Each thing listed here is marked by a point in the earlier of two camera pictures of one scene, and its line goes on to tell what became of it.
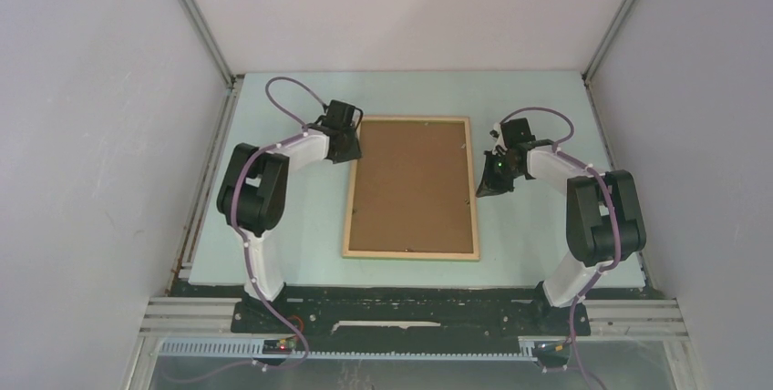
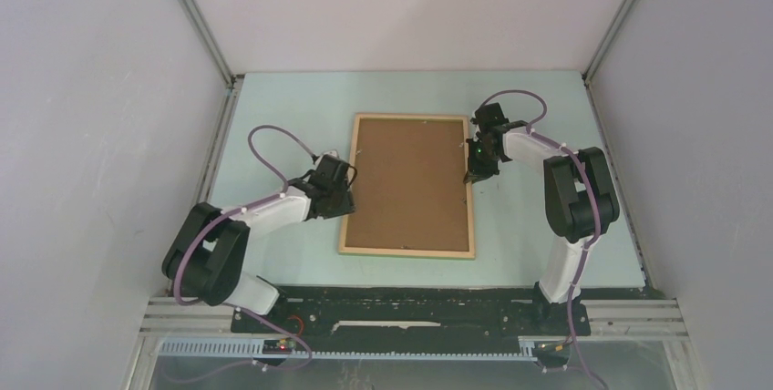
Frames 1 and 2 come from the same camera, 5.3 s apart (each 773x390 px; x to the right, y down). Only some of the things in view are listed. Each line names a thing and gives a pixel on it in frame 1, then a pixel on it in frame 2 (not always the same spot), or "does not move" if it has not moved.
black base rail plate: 410,314 does not move
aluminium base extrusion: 214,315 does not move
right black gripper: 489,185 → 476,172
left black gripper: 353,152 → 345,204
